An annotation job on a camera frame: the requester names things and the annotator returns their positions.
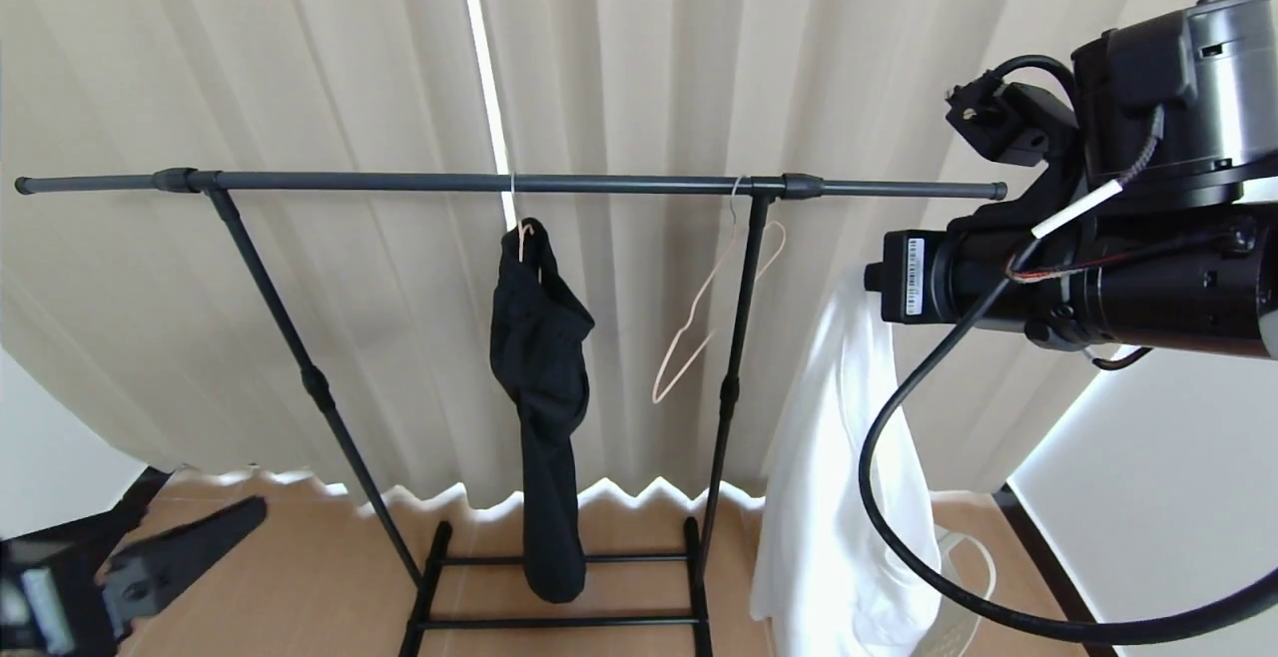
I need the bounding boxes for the black shorts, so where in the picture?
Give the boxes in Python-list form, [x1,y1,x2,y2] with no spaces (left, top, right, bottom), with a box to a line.
[489,218,597,605]

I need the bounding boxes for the black clothes rack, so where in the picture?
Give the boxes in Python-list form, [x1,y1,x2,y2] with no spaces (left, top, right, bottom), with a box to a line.
[14,168,1007,657]

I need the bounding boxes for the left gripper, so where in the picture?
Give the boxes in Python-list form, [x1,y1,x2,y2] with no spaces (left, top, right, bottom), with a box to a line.
[0,495,269,657]

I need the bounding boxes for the beige curtain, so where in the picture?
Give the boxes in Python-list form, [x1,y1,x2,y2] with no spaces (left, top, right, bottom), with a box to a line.
[0,0,1278,518]

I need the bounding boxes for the pink clothes hanger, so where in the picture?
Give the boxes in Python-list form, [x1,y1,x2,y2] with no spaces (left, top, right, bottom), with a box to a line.
[509,176,545,284]
[652,176,787,405]

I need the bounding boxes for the white laundry basket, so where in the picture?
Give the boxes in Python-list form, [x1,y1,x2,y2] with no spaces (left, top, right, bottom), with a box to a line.
[919,527,999,657]

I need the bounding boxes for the black cable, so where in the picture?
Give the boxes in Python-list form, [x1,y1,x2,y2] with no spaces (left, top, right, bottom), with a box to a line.
[859,55,1278,646]

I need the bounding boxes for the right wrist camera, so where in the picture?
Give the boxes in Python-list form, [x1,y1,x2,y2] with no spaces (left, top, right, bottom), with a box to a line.
[946,73,1089,234]

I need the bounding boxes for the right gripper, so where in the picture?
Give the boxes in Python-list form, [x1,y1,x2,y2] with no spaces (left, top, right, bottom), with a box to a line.
[864,228,1079,327]

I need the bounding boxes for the white garment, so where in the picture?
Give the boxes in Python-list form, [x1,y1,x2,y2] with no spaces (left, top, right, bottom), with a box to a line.
[749,268,945,657]

